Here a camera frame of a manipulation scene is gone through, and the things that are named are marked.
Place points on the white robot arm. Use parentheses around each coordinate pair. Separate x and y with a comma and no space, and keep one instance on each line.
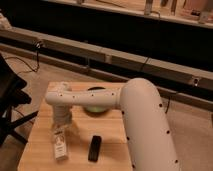
(150,143)

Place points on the green ceramic bowl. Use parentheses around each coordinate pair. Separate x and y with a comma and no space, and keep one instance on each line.
(94,111)

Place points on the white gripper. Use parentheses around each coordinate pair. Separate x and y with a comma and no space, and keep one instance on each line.
(62,116)

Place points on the black remote control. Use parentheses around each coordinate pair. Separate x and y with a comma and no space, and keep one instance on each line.
(94,149)

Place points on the black office chair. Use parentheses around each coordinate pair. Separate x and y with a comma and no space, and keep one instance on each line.
(11,95)

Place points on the long grey metal rail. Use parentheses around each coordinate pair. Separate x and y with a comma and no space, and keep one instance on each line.
(181,83)

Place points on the clear labelled plastic bottle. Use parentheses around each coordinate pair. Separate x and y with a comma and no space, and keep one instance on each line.
(59,144)

